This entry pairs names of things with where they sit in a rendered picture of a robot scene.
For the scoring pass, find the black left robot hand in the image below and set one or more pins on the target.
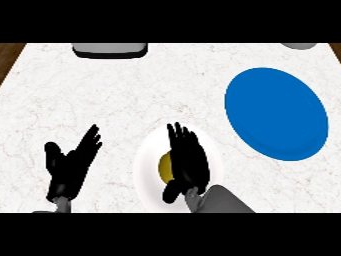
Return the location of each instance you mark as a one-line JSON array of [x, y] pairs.
[[72, 166]]

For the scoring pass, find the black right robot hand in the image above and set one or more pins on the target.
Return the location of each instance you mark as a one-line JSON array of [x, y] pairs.
[[188, 160]]

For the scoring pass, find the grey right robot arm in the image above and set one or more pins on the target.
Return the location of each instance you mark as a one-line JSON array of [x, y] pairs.
[[219, 200]]

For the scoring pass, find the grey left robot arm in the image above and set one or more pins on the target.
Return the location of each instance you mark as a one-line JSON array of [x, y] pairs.
[[61, 205]]

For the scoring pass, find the yellow lemon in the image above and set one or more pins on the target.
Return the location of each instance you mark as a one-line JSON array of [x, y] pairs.
[[165, 168]]

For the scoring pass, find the white plate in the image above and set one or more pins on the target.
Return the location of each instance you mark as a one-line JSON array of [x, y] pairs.
[[149, 166]]

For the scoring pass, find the blue plate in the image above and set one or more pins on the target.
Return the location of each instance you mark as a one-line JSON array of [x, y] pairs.
[[277, 113]]

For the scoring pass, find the grey and black appliance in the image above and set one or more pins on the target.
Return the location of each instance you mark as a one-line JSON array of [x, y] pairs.
[[110, 50]]

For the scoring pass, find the grey round object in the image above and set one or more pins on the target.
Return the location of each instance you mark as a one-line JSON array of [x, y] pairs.
[[301, 46]]

